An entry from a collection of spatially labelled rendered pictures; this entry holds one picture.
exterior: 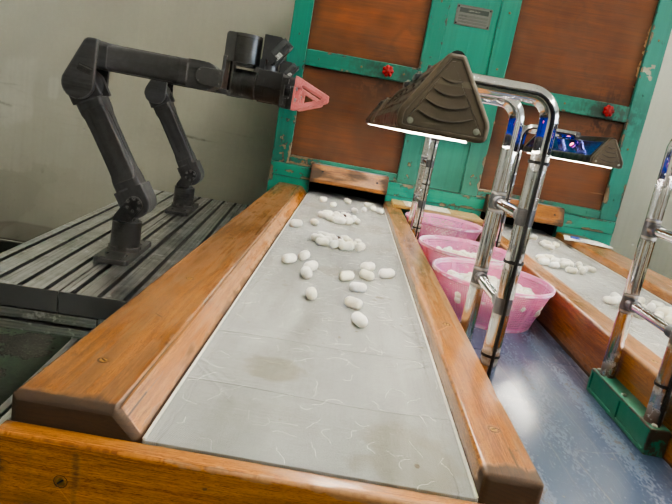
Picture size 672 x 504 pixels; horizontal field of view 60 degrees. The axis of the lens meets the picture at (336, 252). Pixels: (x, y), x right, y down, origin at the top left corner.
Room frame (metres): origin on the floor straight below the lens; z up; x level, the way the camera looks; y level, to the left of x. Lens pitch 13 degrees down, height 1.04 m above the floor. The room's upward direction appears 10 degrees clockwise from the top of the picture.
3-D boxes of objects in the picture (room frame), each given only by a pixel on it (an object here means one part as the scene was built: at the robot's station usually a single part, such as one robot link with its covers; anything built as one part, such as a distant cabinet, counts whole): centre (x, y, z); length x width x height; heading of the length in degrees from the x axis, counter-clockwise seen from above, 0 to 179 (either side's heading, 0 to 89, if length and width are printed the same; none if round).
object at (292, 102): (1.24, 0.12, 1.07); 0.09 x 0.07 x 0.07; 95
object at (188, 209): (1.85, 0.51, 0.71); 0.20 x 0.07 x 0.08; 5
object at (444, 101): (0.83, -0.07, 1.08); 0.62 x 0.08 x 0.07; 0
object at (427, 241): (1.53, -0.34, 0.72); 0.27 x 0.27 x 0.10
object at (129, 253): (1.25, 0.46, 0.71); 0.20 x 0.07 x 0.08; 5
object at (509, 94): (0.82, -0.15, 0.90); 0.20 x 0.19 x 0.45; 0
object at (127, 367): (1.36, 0.20, 0.67); 1.81 x 0.12 x 0.19; 0
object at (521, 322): (1.25, -0.35, 0.72); 0.27 x 0.27 x 0.10
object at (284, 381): (1.36, -0.01, 0.73); 1.81 x 0.30 x 0.02; 0
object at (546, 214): (2.24, -0.68, 0.83); 0.30 x 0.06 x 0.07; 90
